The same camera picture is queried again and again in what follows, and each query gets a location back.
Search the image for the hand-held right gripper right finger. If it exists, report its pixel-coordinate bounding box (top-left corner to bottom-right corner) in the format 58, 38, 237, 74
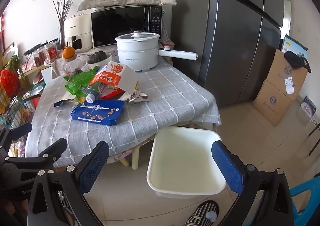
211, 140, 294, 226

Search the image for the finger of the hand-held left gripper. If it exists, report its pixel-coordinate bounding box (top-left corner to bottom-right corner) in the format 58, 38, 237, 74
0, 138, 68, 189
0, 122, 33, 156

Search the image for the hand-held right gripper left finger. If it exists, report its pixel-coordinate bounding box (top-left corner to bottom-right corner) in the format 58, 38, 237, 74
27, 141, 110, 226

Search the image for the white plastic bin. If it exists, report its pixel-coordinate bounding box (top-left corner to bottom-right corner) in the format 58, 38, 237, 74
147, 126, 227, 199

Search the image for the green snack bag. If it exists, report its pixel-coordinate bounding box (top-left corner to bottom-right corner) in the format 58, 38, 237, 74
65, 70, 97, 96

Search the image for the torn cardboard carton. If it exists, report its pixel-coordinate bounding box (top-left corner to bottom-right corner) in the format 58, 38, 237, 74
89, 61, 139, 100

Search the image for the striped slipper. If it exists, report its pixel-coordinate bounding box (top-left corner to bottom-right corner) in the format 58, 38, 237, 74
184, 200, 220, 226

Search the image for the blue biscuit box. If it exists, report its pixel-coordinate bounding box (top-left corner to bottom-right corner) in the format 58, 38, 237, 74
71, 100, 125, 126

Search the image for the clear plastic bottle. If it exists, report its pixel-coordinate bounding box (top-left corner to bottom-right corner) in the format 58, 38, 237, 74
85, 83, 110, 104

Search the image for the plain cardboard box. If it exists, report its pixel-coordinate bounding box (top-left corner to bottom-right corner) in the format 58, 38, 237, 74
252, 80, 299, 127

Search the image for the clear glass jar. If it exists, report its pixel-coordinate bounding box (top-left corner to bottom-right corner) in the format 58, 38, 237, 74
62, 58, 77, 76

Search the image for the blue plastic stool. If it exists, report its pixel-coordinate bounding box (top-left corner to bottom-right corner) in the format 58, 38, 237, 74
290, 175, 320, 226

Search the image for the brown white snack wrapper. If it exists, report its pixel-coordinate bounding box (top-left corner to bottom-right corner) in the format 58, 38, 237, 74
124, 91, 149, 104

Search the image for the orange fruit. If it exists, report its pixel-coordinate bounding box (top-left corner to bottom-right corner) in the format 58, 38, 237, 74
62, 46, 75, 59

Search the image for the grey checkered tablecloth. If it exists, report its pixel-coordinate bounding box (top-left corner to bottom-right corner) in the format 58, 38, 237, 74
25, 48, 222, 168

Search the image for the small blue white box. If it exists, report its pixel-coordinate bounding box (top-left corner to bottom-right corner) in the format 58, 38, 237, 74
300, 96, 317, 118

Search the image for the dark green avocado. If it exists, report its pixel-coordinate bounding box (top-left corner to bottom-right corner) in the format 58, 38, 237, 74
88, 51, 107, 64

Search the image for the white ceramic bowl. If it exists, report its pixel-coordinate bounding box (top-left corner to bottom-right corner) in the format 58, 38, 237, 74
86, 51, 113, 69

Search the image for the cardboard box with label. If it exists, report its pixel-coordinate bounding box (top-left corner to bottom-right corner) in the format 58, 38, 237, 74
267, 48, 308, 101

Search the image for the cream air fryer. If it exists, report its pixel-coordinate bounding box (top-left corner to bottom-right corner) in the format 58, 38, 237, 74
64, 13, 92, 51

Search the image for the white electric pot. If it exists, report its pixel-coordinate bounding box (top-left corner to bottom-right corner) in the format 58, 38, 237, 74
115, 30, 199, 71

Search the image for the dried twig bunch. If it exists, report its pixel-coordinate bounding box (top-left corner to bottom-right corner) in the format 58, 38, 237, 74
52, 0, 79, 31

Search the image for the black cap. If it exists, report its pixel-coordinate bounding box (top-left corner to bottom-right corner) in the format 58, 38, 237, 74
284, 51, 312, 73

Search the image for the grey refrigerator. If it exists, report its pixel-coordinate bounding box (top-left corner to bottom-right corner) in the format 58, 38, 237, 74
172, 0, 284, 108

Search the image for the small red box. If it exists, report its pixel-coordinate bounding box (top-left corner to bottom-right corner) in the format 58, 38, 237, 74
160, 40, 175, 50

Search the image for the large blue white box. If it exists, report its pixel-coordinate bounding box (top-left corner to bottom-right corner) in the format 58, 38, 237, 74
281, 34, 309, 60

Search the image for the black microwave oven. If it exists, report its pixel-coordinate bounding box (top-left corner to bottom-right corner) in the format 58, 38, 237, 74
90, 6, 163, 49

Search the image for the white framed glass door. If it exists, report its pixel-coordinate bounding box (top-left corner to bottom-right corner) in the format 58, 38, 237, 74
282, 0, 293, 29

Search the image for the black wire rack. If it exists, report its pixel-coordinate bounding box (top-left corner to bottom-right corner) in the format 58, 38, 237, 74
0, 86, 45, 156

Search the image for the black metal chair frame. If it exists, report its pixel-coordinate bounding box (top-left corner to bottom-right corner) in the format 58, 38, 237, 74
307, 118, 320, 156

